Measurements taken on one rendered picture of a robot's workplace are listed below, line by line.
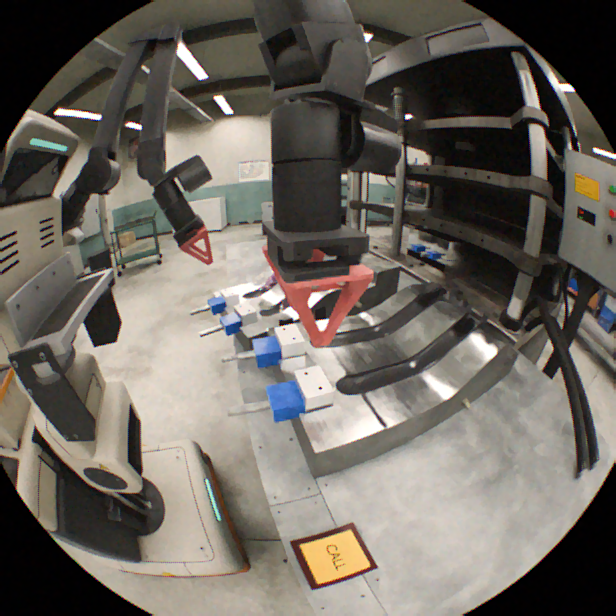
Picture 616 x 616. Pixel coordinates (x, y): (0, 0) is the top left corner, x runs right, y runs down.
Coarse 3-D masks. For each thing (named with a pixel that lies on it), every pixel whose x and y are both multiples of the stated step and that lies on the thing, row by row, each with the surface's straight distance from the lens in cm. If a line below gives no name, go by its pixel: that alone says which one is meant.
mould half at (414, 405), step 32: (416, 288) 55; (320, 320) 48; (352, 320) 49; (384, 320) 49; (416, 320) 48; (448, 320) 47; (320, 352) 39; (352, 352) 40; (384, 352) 42; (416, 352) 43; (480, 352) 42; (512, 352) 61; (416, 384) 38; (448, 384) 39; (480, 384) 47; (320, 416) 30; (352, 416) 31; (384, 416) 32; (416, 416) 34; (448, 416) 45; (320, 448) 28; (352, 448) 31; (384, 448) 37
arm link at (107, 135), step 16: (144, 32) 71; (128, 48) 69; (144, 48) 67; (128, 64) 66; (128, 80) 63; (112, 96) 62; (128, 96) 63; (112, 112) 60; (112, 128) 58; (96, 144) 58; (112, 144) 57; (96, 160) 55; (112, 160) 62; (80, 176) 56; (96, 176) 54; (96, 192) 55
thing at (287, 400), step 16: (320, 368) 32; (288, 384) 32; (304, 384) 30; (320, 384) 30; (272, 400) 30; (288, 400) 30; (304, 400) 30; (320, 400) 30; (272, 416) 32; (288, 416) 31
